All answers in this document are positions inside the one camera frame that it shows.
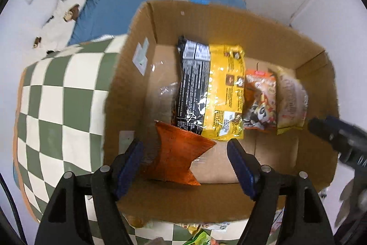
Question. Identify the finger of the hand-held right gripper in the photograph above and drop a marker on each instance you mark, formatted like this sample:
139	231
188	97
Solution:
326	130

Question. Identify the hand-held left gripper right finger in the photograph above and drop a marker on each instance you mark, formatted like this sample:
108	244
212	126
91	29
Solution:
242	166

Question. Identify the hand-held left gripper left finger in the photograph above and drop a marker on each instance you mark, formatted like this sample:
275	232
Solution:
129	169

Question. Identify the orange ridged snack packet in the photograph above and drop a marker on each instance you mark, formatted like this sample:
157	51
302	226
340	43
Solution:
177	153

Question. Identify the brown cardboard box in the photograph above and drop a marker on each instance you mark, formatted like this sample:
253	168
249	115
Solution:
286	41

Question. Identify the pale yellow bread packet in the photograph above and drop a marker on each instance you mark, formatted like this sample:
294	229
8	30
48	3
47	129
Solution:
291	98

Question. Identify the red and white snack packet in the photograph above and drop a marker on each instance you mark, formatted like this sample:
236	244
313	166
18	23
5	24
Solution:
276	220

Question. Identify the orange raccoon print snack packet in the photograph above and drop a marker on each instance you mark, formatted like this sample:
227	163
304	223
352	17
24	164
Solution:
261	101

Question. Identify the white and yellow snack packet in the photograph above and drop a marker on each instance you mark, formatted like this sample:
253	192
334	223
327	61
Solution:
206	226

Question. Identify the yellow noodle packet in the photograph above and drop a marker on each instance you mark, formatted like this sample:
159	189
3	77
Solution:
226	90

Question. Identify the green snack packet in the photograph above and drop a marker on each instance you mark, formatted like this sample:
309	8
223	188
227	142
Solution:
200	237

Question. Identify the green and white checkered blanket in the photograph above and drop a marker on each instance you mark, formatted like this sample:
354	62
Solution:
66	107

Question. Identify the black noodle packet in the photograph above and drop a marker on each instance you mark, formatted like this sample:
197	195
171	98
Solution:
192	84

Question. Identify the white bear print pillow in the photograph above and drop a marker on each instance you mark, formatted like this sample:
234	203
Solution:
68	6

